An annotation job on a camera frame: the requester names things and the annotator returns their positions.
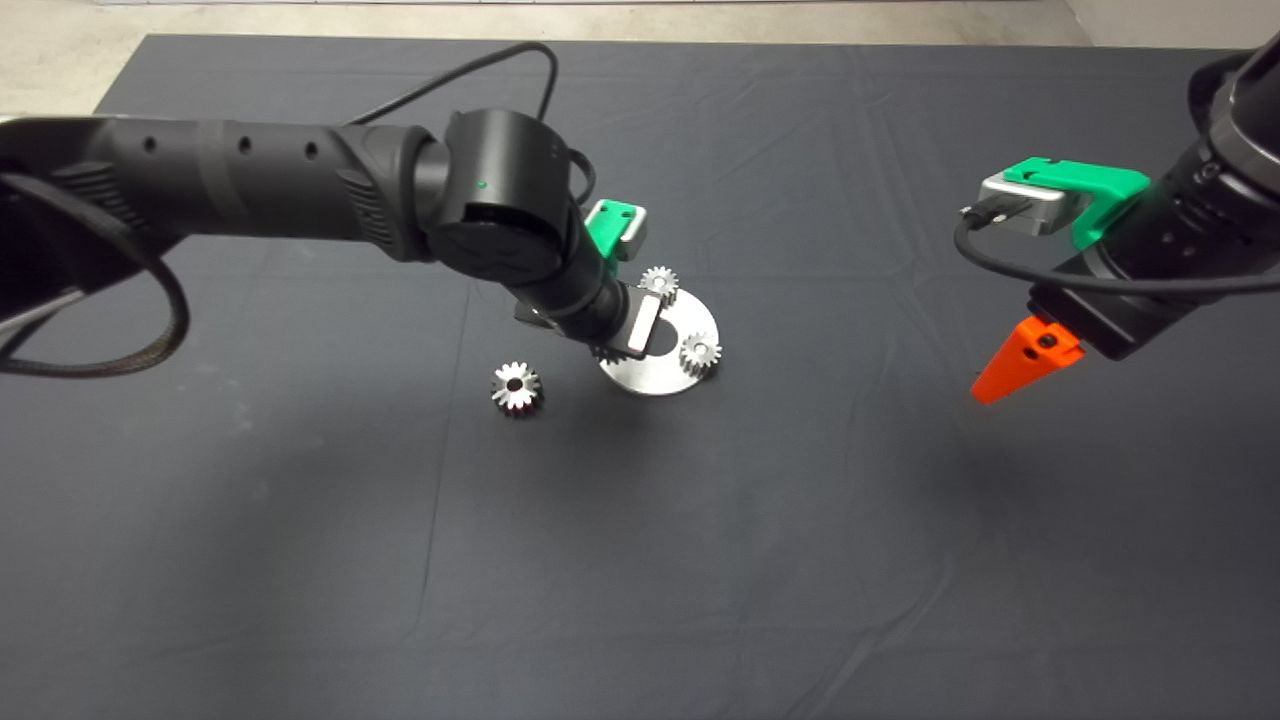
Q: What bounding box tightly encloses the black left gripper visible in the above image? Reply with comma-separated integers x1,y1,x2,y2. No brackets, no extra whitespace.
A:
515,290,661,359

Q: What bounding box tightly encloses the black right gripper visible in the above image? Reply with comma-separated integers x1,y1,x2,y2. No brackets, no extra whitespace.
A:
970,265,1166,406

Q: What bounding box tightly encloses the large steel gear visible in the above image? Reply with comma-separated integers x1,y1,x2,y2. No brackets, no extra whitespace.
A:
490,361,544,417

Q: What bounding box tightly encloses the round metal plate with hole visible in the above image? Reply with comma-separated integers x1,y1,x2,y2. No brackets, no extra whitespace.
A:
598,287,723,397

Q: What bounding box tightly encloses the dark grey table cloth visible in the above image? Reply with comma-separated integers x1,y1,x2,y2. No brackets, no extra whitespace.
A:
0,35,1280,720

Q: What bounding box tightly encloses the green left camera mount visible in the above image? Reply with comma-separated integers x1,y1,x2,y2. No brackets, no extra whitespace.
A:
583,198,641,263

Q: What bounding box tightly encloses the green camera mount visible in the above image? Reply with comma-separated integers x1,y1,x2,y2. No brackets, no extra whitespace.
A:
583,198,641,263
1003,157,1151,251

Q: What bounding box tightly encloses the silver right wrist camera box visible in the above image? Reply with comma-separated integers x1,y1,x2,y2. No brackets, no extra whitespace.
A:
980,173,1081,236

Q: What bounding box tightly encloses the green right camera mount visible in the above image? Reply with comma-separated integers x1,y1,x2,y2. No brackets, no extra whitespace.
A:
1003,157,1151,251

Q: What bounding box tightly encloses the thin black camera cable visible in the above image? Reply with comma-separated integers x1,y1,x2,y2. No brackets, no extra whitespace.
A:
345,42,598,206

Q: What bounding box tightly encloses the braided black cable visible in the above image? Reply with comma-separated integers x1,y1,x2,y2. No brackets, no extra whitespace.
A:
0,172,191,379

